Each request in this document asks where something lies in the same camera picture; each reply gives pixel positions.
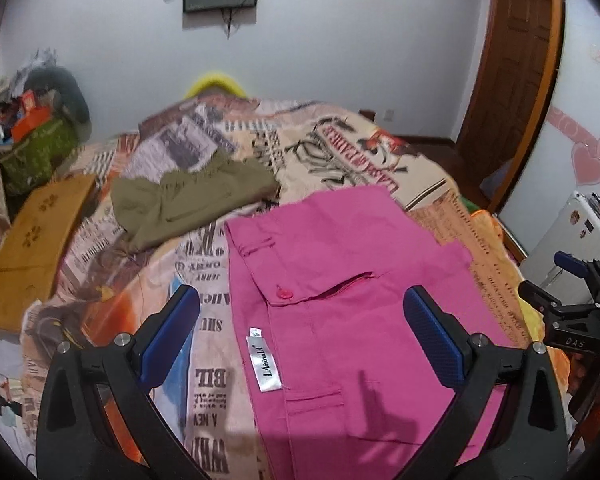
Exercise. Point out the grey plush pillow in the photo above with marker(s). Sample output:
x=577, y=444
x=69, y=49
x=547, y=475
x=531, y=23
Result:
x=58, y=86

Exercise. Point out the newspaper print bed cover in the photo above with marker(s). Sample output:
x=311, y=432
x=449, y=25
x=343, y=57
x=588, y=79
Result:
x=310, y=148

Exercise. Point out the green storage basket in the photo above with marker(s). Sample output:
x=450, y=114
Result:
x=33, y=161

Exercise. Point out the white appliance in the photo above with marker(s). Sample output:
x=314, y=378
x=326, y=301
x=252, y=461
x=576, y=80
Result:
x=576, y=231

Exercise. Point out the wooden lap desk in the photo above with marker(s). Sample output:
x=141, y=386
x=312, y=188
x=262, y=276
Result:
x=31, y=251

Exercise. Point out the pink pants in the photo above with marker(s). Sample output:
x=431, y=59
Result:
x=339, y=385

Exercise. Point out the olive green folded pants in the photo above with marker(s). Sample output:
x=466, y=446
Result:
x=152, y=213

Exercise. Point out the white wardrobe sliding door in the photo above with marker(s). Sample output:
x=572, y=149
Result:
x=566, y=156

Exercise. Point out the orange box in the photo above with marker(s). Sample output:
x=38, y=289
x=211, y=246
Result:
x=29, y=120

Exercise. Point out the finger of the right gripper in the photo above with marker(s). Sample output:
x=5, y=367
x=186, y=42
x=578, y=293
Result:
x=574, y=266

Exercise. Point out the wooden door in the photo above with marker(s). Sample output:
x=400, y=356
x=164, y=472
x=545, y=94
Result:
x=516, y=75

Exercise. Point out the yellow bed footboard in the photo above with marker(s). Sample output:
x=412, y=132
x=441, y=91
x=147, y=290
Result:
x=215, y=82

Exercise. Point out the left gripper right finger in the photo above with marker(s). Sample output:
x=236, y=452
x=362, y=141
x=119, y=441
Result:
x=527, y=439

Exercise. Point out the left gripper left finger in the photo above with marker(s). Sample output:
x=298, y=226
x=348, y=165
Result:
x=97, y=420

